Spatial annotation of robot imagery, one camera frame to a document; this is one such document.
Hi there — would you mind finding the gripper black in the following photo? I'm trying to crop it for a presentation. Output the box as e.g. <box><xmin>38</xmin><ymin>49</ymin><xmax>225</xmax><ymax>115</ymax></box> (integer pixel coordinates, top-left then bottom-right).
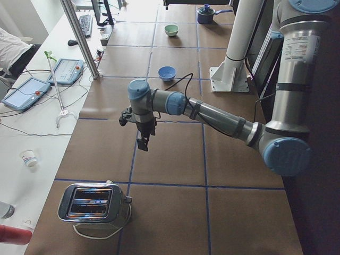
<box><xmin>136</xmin><ymin>121</ymin><xmax>157</xmax><ymax>151</ymax></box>

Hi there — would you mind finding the blue bowl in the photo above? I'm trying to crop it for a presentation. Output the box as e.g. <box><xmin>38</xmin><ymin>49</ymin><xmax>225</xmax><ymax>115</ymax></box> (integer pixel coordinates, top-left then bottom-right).
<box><xmin>158</xmin><ymin>66</ymin><xmax>176</xmax><ymax>82</ymax></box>

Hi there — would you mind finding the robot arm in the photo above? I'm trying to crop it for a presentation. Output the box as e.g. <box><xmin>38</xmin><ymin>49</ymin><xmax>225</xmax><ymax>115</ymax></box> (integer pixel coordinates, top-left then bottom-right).
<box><xmin>119</xmin><ymin>1</ymin><xmax>339</xmax><ymax>176</ymax></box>

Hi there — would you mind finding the green bowl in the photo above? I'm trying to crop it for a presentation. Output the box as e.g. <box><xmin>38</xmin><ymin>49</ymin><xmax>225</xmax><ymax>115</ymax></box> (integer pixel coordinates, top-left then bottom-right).
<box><xmin>164</xmin><ymin>24</ymin><xmax>179</xmax><ymax>37</ymax></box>

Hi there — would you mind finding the silver toaster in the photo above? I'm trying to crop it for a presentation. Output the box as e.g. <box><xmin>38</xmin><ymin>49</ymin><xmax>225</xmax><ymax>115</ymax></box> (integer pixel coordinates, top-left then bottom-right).
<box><xmin>58</xmin><ymin>182</ymin><xmax>132</xmax><ymax>231</ymax></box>

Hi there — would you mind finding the orange black connector far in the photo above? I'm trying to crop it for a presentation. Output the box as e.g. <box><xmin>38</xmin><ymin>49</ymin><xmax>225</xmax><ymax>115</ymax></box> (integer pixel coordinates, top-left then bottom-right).
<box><xmin>94</xmin><ymin>49</ymin><xmax>104</xmax><ymax>63</ymax></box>

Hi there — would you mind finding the far teach pendant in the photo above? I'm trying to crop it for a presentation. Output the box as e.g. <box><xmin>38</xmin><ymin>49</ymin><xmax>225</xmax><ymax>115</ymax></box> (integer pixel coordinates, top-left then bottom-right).
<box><xmin>50</xmin><ymin>58</ymin><xmax>84</xmax><ymax>86</ymax></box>

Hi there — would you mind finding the teach pendant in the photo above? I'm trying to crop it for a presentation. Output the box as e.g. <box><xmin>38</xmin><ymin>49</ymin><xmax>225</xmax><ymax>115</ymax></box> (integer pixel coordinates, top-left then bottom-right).
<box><xmin>1</xmin><ymin>77</ymin><xmax>51</xmax><ymax>111</ymax></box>
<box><xmin>50</xmin><ymin>58</ymin><xmax>84</xmax><ymax>86</ymax></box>

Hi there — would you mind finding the paper cup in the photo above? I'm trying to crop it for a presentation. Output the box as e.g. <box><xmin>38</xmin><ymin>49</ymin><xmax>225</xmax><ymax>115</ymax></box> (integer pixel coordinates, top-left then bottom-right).
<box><xmin>20</xmin><ymin>150</ymin><xmax>38</xmax><ymax>167</ymax></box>

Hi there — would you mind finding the black computer mouse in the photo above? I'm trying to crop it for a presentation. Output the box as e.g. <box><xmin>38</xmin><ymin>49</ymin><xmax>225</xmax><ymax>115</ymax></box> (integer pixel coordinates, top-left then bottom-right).
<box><xmin>67</xmin><ymin>40</ymin><xmax>78</xmax><ymax>47</ymax></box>

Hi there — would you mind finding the near teach pendant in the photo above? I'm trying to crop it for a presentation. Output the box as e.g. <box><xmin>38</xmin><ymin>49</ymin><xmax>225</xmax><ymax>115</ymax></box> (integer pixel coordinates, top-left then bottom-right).
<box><xmin>1</xmin><ymin>77</ymin><xmax>51</xmax><ymax>111</ymax></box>

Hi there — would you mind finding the reacher grabber stick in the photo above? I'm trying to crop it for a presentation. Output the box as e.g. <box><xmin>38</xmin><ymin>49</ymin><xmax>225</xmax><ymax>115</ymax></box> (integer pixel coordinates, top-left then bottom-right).
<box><xmin>44</xmin><ymin>51</ymin><xmax>77</xmax><ymax>128</ymax></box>

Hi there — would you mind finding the black keyboard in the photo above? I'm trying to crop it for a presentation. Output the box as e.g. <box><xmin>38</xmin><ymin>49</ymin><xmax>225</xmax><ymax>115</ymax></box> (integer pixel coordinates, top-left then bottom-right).
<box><xmin>78</xmin><ymin>14</ymin><xmax>93</xmax><ymax>38</ymax></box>

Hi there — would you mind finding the blue saucepan with glass lid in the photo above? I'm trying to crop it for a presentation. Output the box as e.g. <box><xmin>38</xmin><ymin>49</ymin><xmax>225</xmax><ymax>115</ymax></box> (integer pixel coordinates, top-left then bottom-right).
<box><xmin>197</xmin><ymin>4</ymin><xmax>233</xmax><ymax>24</ymax></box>

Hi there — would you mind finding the black monitor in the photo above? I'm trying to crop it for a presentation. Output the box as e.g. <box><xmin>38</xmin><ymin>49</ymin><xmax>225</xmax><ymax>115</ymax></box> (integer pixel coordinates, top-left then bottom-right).
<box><xmin>91</xmin><ymin>0</ymin><xmax>114</xmax><ymax>27</ymax></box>

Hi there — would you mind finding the red bottle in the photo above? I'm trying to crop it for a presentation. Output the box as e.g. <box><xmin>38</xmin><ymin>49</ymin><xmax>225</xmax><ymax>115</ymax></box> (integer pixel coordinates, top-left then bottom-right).
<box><xmin>1</xmin><ymin>225</ymin><xmax>32</xmax><ymax>245</ymax></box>

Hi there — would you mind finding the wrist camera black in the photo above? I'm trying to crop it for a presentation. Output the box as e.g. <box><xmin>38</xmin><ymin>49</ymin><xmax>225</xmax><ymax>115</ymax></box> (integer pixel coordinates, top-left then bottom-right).
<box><xmin>118</xmin><ymin>106</ymin><xmax>135</xmax><ymax>126</ymax></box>

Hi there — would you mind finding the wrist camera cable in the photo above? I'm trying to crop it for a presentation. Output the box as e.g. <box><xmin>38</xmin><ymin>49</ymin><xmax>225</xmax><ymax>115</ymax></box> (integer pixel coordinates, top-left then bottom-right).
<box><xmin>154</xmin><ymin>73</ymin><xmax>256</xmax><ymax>133</ymax></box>

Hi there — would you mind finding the white toaster cord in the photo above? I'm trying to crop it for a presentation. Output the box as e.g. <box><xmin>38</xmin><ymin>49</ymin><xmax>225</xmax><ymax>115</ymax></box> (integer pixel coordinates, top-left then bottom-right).
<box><xmin>72</xmin><ymin>204</ymin><xmax>132</xmax><ymax>239</ymax></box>

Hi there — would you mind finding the white camera pole with base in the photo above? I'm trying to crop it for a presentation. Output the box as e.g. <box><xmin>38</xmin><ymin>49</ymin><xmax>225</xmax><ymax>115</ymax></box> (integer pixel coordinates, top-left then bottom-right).
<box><xmin>209</xmin><ymin>0</ymin><xmax>265</xmax><ymax>92</ymax></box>

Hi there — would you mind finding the aluminium frame post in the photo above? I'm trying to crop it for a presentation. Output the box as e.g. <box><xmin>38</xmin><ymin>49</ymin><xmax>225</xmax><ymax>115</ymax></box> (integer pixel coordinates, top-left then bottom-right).
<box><xmin>60</xmin><ymin>0</ymin><xmax>99</xmax><ymax>80</ymax></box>

